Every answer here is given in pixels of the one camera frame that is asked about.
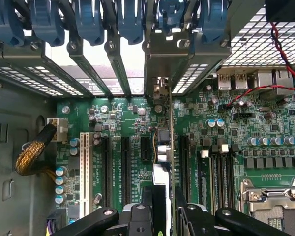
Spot RAM stick with white label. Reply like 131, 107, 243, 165
197, 149, 213, 213

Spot long black expansion slot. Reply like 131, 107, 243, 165
179, 134, 192, 205
101, 136, 113, 209
121, 136, 133, 205

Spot white PCI expansion slot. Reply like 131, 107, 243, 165
79, 132, 94, 218

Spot short black expansion slot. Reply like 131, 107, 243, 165
140, 136, 153, 162

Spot metal CPU socket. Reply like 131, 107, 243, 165
237, 177, 295, 236

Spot green Dell motherboard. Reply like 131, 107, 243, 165
56, 71, 295, 236

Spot white power connector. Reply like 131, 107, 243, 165
46, 117, 69, 144

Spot perforated metal slot cover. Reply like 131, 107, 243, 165
172, 31, 233, 95
0, 41, 64, 98
24, 41, 86, 97

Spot silver USB port block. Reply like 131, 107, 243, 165
217, 70, 249, 91

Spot plain metal slot cover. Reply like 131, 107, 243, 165
67, 40, 113, 96
106, 40, 133, 96

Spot silver network port block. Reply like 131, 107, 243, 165
257, 69, 295, 96

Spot open grey PC case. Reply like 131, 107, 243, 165
0, 0, 295, 236

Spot blue slot retainer clip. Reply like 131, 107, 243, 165
30, 0, 66, 48
201, 0, 231, 45
74, 0, 106, 47
0, 0, 26, 48
116, 0, 145, 45

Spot purple wires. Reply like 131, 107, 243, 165
45, 218, 57, 236

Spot yellow black braided power cable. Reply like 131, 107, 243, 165
14, 122, 58, 177

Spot red black twisted wire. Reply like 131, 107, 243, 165
225, 21, 295, 109

